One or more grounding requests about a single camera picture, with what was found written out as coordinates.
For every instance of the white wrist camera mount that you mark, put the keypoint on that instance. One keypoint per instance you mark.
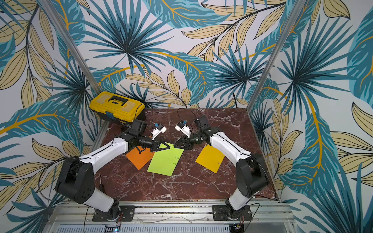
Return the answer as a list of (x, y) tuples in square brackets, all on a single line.
[(157, 130), (183, 127)]

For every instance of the orange paper sheet stack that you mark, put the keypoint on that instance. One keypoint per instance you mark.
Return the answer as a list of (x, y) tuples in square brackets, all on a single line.
[(139, 161)]

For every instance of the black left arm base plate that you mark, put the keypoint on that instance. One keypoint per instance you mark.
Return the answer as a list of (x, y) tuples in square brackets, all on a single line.
[(123, 213)]

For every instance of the aluminium corner post right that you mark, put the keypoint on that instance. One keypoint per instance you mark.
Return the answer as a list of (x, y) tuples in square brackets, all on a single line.
[(291, 20)]

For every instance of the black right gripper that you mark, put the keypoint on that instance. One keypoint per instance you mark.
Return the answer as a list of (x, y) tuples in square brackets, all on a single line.
[(187, 141)]

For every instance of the black screwdriver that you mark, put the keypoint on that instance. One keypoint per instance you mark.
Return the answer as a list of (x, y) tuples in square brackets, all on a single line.
[(101, 186)]

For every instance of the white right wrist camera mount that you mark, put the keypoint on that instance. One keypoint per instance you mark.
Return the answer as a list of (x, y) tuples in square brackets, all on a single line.
[(183, 127)]

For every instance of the aluminium corner post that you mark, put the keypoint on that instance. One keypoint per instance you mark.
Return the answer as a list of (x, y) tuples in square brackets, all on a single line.
[(57, 21), (291, 20)]

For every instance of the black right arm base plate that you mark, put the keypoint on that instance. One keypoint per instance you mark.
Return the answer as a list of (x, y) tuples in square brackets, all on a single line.
[(226, 213)]

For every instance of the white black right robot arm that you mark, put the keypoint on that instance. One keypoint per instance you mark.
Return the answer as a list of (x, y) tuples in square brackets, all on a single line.
[(251, 170)]

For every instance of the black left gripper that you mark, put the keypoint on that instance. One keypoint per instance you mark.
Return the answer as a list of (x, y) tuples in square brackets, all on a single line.
[(156, 145)]

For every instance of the aluminium corner post left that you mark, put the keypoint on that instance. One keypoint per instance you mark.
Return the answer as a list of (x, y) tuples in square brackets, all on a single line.
[(57, 21)]

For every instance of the yellow black toolbox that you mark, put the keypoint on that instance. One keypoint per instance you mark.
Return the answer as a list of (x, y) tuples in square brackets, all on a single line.
[(117, 109)]

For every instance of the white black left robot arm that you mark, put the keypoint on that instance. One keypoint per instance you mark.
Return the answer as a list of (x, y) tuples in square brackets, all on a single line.
[(76, 178)]

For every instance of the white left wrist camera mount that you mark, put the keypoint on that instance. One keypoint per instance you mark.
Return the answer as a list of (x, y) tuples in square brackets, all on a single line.
[(157, 130)]

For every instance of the yellow paper sheet stack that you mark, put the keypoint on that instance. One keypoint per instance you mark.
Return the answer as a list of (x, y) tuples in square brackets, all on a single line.
[(210, 158)]

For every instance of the aluminium front rail frame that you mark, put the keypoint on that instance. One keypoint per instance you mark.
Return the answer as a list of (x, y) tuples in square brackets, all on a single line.
[(196, 216)]

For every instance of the green paper sheet stack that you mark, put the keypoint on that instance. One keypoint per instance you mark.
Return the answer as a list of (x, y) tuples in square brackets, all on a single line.
[(164, 162)]

